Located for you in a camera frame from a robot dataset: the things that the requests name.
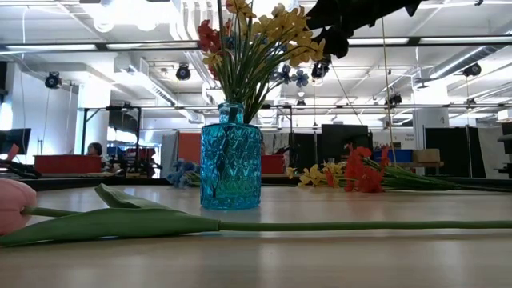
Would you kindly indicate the black overhead frame bar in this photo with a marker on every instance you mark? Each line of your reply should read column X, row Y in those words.
column 414, row 40

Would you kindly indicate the blue patterned glass vase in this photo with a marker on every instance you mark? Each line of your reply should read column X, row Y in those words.
column 240, row 168

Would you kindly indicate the black table edge rail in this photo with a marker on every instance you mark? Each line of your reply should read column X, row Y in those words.
column 80, row 182

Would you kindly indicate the black equipment silhouette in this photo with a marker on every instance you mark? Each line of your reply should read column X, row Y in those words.
column 507, row 148

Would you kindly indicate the silver ventilation duct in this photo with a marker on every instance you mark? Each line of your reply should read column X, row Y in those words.
column 460, row 62

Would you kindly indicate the black metal frame stand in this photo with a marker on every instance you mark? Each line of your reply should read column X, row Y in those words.
column 138, row 128

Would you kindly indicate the narrow black partition panel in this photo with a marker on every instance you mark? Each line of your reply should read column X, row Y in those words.
column 306, row 152

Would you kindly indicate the wide black partition panel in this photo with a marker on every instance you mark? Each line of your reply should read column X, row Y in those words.
column 456, row 148

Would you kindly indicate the yellow artificial flower bunch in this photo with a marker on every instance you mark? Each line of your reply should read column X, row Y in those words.
column 296, row 28
column 314, row 174

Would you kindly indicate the brown cardboard box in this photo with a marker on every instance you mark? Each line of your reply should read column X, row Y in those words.
column 426, row 155

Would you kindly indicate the blue plastic bin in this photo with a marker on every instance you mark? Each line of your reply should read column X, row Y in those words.
column 400, row 156

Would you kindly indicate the dark workstation equipment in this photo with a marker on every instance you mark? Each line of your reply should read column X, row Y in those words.
column 136, row 164

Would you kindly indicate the grey partition panel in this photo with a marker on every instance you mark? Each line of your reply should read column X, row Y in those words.
column 169, row 152

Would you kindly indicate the large black monitor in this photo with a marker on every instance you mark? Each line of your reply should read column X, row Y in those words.
column 344, row 136

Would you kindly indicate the thin hanging pole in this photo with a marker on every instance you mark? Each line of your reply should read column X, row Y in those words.
column 387, row 88

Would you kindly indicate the person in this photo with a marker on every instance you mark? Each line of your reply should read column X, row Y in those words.
column 95, row 149

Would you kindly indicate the blue artificial flower bunch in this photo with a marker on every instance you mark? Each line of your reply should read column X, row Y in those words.
column 182, row 170
column 299, row 78

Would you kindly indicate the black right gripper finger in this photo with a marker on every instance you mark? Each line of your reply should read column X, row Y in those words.
column 335, row 43

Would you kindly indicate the pink artificial tulip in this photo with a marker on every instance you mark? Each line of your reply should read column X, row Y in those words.
column 120, row 224

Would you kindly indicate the small red box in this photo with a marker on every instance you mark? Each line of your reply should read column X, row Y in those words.
column 274, row 164

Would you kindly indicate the dark computer monitor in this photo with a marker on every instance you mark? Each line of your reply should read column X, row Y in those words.
column 22, row 138

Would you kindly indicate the orange partition panel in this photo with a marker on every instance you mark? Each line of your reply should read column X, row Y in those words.
column 190, row 146

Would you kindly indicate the long red bin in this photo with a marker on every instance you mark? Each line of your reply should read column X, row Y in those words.
column 68, row 164

